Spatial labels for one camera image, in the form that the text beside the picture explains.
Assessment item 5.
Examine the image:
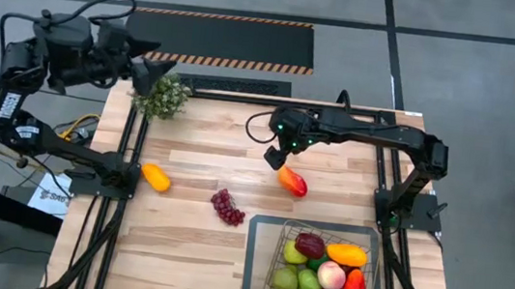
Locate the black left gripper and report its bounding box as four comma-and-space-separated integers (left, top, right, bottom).
80, 17, 182, 101

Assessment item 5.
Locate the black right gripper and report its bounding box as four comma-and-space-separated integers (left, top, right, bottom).
262, 103, 324, 177

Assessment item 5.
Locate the red grape bunch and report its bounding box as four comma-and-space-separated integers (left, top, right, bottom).
208, 188, 249, 228

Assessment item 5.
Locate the dark red apple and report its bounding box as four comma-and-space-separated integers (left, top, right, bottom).
292, 231, 328, 262

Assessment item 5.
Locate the yellow green apple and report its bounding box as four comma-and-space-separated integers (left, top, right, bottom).
281, 238, 310, 267

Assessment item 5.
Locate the dark green lime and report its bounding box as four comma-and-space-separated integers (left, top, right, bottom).
304, 251, 331, 275

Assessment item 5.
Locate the yellow mango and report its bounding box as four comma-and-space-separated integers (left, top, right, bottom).
138, 161, 174, 195
324, 241, 370, 270

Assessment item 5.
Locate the olive green speckled pear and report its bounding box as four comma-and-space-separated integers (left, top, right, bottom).
270, 264, 300, 289

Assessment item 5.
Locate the bright green pear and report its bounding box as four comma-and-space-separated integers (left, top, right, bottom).
295, 267, 325, 289

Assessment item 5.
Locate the pink white peach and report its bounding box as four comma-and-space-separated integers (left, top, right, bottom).
314, 258, 349, 289

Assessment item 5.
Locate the small potted green plant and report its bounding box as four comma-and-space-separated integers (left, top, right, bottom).
128, 67, 195, 126

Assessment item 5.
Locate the black patterned floor mat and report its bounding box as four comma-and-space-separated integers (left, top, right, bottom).
176, 69, 294, 100

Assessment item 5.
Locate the black hazard striped floor mat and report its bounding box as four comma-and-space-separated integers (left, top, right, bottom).
121, 1, 320, 80

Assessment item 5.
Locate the white printed paper sheet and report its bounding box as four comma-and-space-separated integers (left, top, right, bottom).
25, 169, 74, 221

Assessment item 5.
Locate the gold wire basket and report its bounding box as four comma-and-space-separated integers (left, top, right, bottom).
262, 217, 384, 289

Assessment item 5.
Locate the black aluminium table frame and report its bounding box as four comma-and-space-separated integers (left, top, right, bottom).
34, 71, 478, 289

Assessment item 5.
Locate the yellow cable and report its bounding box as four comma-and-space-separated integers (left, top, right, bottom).
57, 109, 102, 145

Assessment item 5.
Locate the wire mesh basket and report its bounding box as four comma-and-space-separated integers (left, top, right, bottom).
240, 213, 393, 289

